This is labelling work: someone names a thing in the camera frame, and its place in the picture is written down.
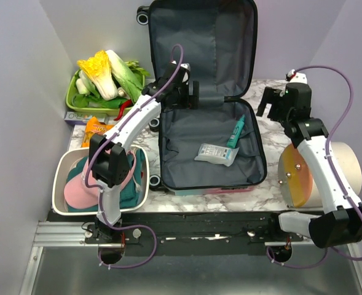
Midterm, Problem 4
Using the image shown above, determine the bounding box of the pink and teal kids suitcase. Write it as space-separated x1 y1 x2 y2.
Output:
136 1 267 195

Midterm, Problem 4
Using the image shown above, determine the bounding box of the pink baseball cap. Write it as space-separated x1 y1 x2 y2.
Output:
63 149 138 208

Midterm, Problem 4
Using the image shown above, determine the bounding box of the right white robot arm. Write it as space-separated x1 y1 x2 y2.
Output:
256 82 362 248

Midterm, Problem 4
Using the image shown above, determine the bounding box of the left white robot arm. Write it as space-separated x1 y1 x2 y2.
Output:
84 61 191 243

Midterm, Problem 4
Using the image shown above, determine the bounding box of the red chili pepper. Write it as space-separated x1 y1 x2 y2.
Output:
114 100 133 121

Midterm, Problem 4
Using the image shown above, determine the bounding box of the white green bok choy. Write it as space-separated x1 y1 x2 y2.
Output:
106 50 150 103

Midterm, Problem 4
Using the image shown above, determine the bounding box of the teal tube bottle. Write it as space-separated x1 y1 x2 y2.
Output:
227 115 245 149

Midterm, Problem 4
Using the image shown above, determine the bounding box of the white mushroom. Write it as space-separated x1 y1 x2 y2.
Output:
117 87 127 97

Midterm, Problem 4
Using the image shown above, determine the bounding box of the clear packet of items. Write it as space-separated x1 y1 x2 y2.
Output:
194 143 238 167

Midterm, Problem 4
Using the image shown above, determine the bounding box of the cream cylindrical bucket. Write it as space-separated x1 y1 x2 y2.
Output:
277 140 362 208

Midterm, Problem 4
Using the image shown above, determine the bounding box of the yellow napa cabbage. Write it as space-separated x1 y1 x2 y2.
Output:
77 50 117 101

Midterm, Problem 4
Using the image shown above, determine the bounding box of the orange snack bag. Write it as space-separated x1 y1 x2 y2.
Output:
81 117 114 148

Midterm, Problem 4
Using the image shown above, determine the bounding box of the purple white box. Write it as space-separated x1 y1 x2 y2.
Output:
64 111 109 125

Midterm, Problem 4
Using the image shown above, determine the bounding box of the green vegetable tray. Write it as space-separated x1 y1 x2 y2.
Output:
66 70 129 116

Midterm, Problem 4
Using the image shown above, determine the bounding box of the white rectangular plastic tub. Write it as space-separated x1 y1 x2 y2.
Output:
52 145 150 216

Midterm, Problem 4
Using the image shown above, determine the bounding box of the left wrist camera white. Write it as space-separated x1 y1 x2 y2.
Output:
172 63 191 84

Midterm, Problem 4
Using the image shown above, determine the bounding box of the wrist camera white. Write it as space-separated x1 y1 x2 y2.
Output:
172 63 191 84
286 69 308 84

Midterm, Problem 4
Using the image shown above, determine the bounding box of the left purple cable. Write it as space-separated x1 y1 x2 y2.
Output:
84 44 157 270

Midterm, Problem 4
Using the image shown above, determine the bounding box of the purple cable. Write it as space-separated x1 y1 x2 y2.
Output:
84 44 157 270
266 65 362 268

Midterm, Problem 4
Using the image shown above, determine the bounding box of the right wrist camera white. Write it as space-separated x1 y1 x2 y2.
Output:
286 69 308 84

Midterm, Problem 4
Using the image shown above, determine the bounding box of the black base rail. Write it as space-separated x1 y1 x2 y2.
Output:
46 211 324 260

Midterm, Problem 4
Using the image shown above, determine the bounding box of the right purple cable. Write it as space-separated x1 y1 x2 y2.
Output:
266 65 362 268

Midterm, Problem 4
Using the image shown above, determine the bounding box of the aluminium frame rail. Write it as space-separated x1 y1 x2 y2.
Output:
20 221 121 294

